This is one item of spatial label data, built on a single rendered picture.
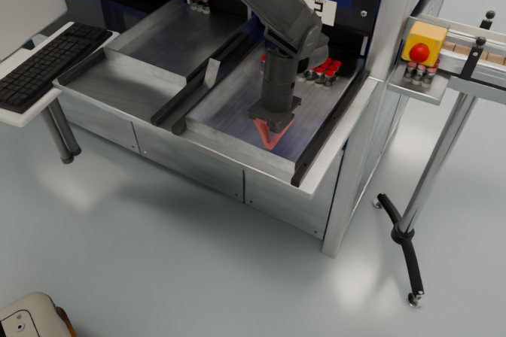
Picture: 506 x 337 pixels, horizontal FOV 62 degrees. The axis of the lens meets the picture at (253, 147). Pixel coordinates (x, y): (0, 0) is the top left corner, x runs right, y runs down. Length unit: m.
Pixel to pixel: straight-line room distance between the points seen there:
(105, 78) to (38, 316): 0.74
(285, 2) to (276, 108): 0.21
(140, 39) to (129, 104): 0.27
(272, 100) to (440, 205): 1.41
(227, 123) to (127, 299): 0.97
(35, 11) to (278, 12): 1.02
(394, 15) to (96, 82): 0.71
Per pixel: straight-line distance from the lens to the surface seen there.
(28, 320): 1.48
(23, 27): 1.47
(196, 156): 1.70
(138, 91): 1.05
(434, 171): 1.43
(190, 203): 1.89
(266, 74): 0.72
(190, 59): 1.12
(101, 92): 1.07
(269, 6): 0.57
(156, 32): 1.25
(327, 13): 1.04
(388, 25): 1.01
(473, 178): 2.21
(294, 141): 0.89
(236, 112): 0.95
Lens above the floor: 1.52
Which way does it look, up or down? 47 degrees down
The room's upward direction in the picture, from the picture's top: straight up
